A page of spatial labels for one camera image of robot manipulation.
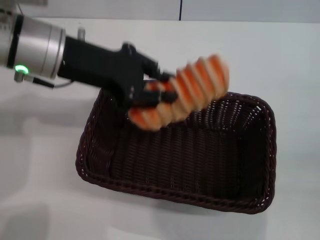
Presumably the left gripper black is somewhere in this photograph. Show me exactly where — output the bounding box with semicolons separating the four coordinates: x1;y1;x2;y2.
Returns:
57;36;178;110

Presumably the orange striped bread loaf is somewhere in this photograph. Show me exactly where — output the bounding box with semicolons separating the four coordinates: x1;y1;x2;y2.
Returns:
127;53;231;131

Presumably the dark brown woven basket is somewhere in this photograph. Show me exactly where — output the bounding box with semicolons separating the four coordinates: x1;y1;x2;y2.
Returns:
74;79;278;215

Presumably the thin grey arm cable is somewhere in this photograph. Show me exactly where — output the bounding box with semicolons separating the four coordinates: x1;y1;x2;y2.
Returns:
23;74;74;89

